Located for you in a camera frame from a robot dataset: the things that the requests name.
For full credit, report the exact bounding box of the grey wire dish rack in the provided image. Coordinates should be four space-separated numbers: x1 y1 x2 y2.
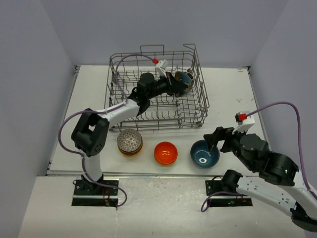
104 44 210 132

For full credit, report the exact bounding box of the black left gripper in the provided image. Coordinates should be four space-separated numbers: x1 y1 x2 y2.
147 72 188 100

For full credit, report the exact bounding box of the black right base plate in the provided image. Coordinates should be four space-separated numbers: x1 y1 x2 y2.
205 178 253 208

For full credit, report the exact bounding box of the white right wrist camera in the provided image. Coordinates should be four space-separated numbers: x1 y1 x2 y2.
232 111 255 134

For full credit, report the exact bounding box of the dark blue glazed bowl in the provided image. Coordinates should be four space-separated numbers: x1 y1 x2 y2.
190 140 220 169

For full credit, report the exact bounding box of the brown patterned white bowl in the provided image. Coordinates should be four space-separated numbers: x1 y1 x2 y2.
116 129 143 150

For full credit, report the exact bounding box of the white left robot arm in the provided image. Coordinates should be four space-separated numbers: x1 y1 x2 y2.
71 71 192 195

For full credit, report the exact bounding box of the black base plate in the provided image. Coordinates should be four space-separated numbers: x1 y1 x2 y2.
71 179 119 207
205 178 253 208

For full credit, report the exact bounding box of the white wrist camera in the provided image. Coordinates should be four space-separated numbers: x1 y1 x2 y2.
232 111 255 134
152 59 168 77

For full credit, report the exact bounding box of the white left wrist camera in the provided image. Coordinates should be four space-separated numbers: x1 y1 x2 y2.
152 59 168 77

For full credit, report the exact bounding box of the right aluminium table rail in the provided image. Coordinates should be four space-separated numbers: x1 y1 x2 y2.
246 65 274 149

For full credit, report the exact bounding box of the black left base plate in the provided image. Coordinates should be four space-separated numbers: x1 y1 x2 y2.
71 179 119 207

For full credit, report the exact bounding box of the mint green bowl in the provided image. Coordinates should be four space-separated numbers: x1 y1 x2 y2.
118 146 142 152

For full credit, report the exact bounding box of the yellow ribbed bowl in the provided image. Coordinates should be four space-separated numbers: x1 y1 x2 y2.
120 149 142 157

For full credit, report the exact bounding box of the blue floral bowl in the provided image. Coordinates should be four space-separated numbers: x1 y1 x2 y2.
174 71 194 97

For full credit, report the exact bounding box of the orange bowl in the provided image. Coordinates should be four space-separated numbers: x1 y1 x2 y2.
154 141 178 160
156 159 176 166

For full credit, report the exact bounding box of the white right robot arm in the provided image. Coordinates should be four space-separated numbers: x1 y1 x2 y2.
204 127 317 233

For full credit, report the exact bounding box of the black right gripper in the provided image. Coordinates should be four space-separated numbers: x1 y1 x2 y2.
203 123 255 170

